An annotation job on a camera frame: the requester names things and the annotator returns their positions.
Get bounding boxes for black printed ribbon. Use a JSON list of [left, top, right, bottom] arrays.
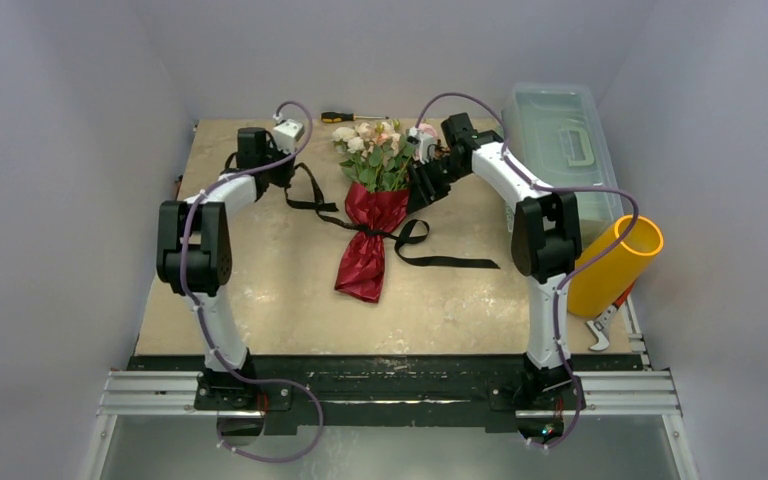
[[284, 162, 501, 272]]

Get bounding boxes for red paper flower bouquet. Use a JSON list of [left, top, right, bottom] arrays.
[[332, 120, 417, 304]]

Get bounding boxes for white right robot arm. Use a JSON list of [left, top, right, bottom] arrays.
[[406, 113, 582, 407]]

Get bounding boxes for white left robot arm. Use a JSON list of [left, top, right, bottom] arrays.
[[156, 120, 310, 409]]

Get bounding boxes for yellow cylinder vase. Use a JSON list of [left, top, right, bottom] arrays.
[[567, 216, 664, 318]]

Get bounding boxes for yellow black screwdriver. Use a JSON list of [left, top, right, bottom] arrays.
[[320, 111, 389, 124]]

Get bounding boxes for clear plastic storage box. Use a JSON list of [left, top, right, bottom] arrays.
[[497, 82, 626, 253]]

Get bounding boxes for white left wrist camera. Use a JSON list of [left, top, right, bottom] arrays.
[[271, 115, 305, 154]]

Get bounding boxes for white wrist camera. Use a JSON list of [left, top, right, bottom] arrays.
[[271, 115, 305, 154], [407, 123, 438, 164]]

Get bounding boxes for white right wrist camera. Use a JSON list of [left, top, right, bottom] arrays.
[[407, 123, 438, 164]]

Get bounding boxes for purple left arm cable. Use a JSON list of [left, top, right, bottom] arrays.
[[178, 100, 326, 466]]

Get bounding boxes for black table edge rail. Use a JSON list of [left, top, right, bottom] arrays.
[[126, 354, 643, 438]]

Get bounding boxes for red handled pliers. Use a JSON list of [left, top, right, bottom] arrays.
[[586, 283, 635, 352]]

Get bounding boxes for aluminium frame rail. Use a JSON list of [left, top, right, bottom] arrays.
[[96, 371, 681, 419]]

